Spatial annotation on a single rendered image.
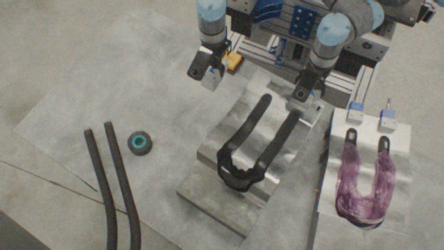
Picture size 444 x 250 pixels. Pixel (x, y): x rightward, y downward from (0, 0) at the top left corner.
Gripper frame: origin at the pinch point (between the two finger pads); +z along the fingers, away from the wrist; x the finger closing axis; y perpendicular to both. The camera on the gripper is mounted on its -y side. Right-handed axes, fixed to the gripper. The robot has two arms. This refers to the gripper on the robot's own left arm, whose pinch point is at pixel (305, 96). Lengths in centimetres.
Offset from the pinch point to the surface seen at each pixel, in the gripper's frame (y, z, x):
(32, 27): 3, 91, 185
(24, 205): -86, 91, 104
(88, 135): -48, 8, 56
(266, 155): -24.2, 1.1, 0.7
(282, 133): -14.2, 3.5, 0.5
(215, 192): -41.9, 5.3, 8.3
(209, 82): -14.5, -4.4, 28.1
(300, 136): -12.2, 2.9, -5.0
